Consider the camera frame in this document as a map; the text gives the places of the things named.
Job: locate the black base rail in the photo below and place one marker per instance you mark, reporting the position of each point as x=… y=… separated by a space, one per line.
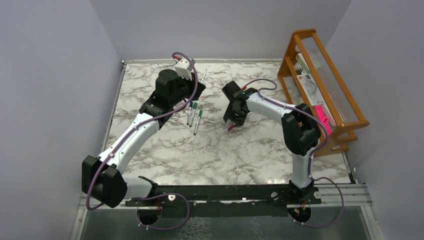
x=215 y=201

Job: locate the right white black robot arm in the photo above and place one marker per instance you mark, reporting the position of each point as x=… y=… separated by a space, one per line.
x=300 y=128

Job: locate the pink item in rack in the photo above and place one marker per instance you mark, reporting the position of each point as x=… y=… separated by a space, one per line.
x=324 y=119

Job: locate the white package in rack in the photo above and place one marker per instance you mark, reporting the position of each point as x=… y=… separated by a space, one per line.
x=307 y=81

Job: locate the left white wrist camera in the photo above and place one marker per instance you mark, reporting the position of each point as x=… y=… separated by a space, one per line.
x=184 y=69

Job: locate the silver pen red tip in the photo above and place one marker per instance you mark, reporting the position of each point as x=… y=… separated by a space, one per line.
x=193 y=113

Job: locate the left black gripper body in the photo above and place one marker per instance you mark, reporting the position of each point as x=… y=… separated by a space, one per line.
x=197 y=89

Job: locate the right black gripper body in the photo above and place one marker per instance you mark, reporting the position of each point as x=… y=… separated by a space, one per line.
x=234 y=116

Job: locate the silver pen green tip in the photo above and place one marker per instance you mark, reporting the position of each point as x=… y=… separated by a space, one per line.
x=197 y=126

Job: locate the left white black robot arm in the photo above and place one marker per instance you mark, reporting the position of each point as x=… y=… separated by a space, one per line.
x=102 y=176

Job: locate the orange wooden rack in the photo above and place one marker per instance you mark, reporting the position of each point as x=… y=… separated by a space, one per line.
x=340 y=106

